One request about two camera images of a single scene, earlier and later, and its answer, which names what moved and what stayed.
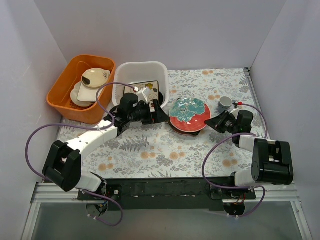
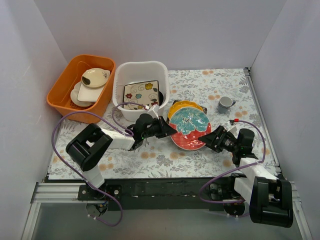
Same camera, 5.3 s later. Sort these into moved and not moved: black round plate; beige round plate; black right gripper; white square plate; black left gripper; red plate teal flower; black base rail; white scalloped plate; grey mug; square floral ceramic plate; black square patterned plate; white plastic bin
Moved: black left gripper; red plate teal flower; black right gripper; black square patterned plate
Not moved: grey mug; white square plate; square floral ceramic plate; beige round plate; white scalloped plate; white plastic bin; black base rail; black round plate
